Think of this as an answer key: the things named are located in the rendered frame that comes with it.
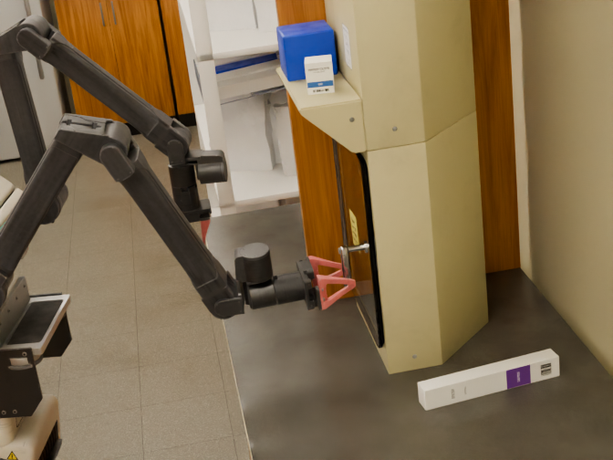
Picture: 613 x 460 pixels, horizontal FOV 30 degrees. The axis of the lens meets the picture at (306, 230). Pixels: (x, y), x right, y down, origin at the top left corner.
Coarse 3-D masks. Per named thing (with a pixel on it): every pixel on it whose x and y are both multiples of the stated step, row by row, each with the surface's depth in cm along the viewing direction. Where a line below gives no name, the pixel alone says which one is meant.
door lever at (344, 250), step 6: (342, 246) 221; (348, 246) 222; (354, 246) 222; (360, 246) 222; (366, 246) 221; (342, 252) 221; (348, 252) 222; (366, 252) 222; (342, 258) 222; (348, 258) 222; (342, 264) 222; (348, 264) 222; (342, 270) 223; (348, 270) 223; (348, 276) 223
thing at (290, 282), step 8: (296, 264) 226; (296, 272) 222; (280, 280) 221; (288, 280) 221; (296, 280) 221; (304, 280) 218; (280, 288) 220; (288, 288) 220; (296, 288) 220; (304, 288) 220; (280, 296) 220; (288, 296) 221; (296, 296) 221; (304, 296) 221; (312, 304) 220
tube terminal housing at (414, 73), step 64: (384, 0) 200; (448, 0) 210; (384, 64) 204; (448, 64) 214; (384, 128) 209; (448, 128) 217; (384, 192) 213; (448, 192) 221; (384, 256) 218; (448, 256) 224; (384, 320) 223; (448, 320) 228
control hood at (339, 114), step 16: (304, 80) 222; (336, 80) 219; (304, 96) 212; (320, 96) 211; (336, 96) 209; (352, 96) 208; (304, 112) 205; (320, 112) 206; (336, 112) 206; (352, 112) 206; (320, 128) 207; (336, 128) 207; (352, 128) 208; (352, 144) 209
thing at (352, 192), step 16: (352, 160) 220; (352, 176) 224; (352, 192) 227; (352, 208) 231; (368, 208) 215; (368, 224) 216; (352, 240) 239; (368, 240) 218; (352, 256) 243; (368, 256) 221; (352, 272) 247; (368, 272) 224; (368, 288) 228; (368, 304) 231; (368, 320) 235
